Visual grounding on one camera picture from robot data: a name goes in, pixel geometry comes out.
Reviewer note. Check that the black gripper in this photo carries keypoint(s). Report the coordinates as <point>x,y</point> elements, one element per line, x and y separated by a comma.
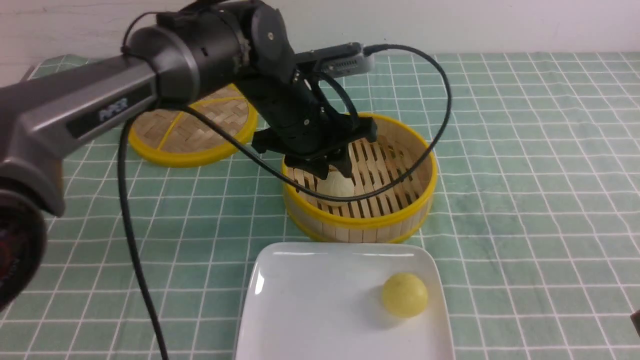
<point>303,127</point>

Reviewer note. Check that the white steamed bun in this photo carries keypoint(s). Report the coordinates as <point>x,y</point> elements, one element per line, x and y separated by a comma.
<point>336,185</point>

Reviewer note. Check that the yellow steamed bun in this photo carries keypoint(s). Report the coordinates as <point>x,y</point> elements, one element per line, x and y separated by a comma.
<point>404,295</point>

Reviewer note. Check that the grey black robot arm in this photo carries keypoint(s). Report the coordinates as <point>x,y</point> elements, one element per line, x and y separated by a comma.
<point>187,55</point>

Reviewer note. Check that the white square plate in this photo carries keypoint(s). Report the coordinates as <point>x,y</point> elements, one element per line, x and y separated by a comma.
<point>322,301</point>

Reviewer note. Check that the yellow-rimmed bamboo steamer basket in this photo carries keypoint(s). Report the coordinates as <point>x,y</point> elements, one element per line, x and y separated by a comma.
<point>390,217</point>

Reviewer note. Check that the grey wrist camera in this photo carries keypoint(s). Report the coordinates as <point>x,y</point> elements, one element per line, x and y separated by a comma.
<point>338,61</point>

